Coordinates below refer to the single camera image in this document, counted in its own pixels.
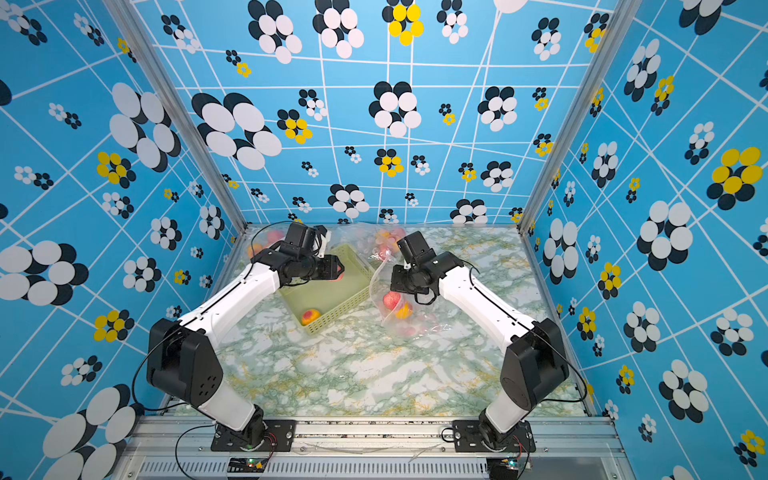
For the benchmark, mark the black mounting plate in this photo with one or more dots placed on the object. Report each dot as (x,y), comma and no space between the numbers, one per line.
(259,436)
(476,436)

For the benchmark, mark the clear zip-top bag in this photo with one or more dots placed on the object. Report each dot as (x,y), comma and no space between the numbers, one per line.
(264,237)

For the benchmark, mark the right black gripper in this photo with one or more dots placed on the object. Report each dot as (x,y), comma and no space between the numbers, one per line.
(397,284)

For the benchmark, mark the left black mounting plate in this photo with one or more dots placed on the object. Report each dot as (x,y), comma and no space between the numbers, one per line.
(259,436)

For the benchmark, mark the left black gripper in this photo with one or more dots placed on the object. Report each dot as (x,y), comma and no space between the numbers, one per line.
(333,267)

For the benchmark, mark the pale green plastic basket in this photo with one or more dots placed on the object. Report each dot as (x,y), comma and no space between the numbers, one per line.
(332,298)

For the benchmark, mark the pink peach front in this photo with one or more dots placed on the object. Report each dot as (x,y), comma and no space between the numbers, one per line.
(391,300)

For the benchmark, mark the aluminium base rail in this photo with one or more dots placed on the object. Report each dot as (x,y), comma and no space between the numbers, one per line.
(378,448)

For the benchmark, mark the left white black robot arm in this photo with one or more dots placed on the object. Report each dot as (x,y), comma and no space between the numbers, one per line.
(182,356)

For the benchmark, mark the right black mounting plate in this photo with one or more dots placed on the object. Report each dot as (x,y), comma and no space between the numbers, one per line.
(476,436)

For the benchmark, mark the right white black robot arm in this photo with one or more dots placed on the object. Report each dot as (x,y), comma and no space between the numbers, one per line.
(534,359)

